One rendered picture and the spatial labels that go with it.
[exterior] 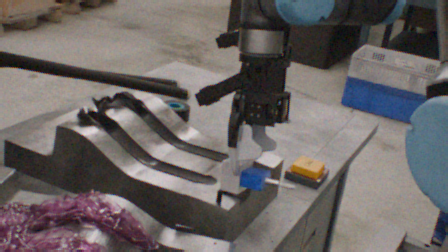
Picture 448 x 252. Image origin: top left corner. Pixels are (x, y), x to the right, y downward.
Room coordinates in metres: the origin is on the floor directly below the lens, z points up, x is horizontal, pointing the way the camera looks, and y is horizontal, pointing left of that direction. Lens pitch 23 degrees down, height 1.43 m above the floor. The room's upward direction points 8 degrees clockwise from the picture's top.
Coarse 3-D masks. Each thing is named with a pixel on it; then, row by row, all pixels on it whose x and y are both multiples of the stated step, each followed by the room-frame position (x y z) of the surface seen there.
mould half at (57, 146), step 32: (32, 128) 1.18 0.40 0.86; (64, 128) 1.06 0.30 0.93; (96, 128) 1.07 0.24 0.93; (128, 128) 1.12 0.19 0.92; (192, 128) 1.24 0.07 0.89; (32, 160) 1.09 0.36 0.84; (64, 160) 1.05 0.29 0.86; (96, 160) 1.03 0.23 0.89; (128, 160) 1.04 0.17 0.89; (192, 160) 1.09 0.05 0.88; (256, 160) 1.12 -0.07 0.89; (128, 192) 1.00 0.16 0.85; (160, 192) 0.97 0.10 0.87; (192, 192) 0.96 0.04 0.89; (256, 192) 1.03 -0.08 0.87; (192, 224) 0.94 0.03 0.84; (224, 224) 0.92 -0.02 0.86
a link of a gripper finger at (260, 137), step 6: (252, 126) 1.02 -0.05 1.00; (258, 126) 1.02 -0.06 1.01; (258, 132) 1.02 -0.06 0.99; (264, 132) 1.02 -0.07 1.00; (252, 138) 1.02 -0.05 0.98; (258, 138) 1.02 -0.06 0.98; (264, 138) 1.02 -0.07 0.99; (270, 138) 1.01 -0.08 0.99; (258, 144) 1.02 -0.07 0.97; (264, 144) 1.02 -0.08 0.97; (270, 144) 1.01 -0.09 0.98; (264, 150) 1.02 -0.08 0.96; (270, 150) 1.01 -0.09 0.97; (252, 162) 1.02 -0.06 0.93
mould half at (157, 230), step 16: (0, 176) 0.88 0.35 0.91; (16, 176) 0.91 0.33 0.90; (0, 192) 0.86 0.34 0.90; (16, 192) 0.90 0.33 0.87; (128, 208) 0.87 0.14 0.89; (64, 224) 0.80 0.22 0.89; (144, 224) 0.86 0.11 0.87; (160, 224) 0.88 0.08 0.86; (96, 240) 0.77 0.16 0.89; (112, 240) 0.78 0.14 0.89; (160, 240) 0.84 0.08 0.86; (176, 240) 0.85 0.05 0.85; (192, 240) 0.86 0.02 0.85
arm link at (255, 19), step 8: (248, 0) 1.01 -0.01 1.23; (256, 0) 0.99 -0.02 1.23; (248, 8) 1.01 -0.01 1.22; (256, 8) 0.99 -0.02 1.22; (248, 16) 1.01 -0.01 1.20; (256, 16) 1.00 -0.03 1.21; (264, 16) 0.99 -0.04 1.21; (240, 24) 1.03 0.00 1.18; (248, 24) 1.00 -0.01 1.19; (256, 24) 1.00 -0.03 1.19; (264, 24) 1.00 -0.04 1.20; (272, 24) 1.00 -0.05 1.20; (280, 24) 1.01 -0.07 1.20
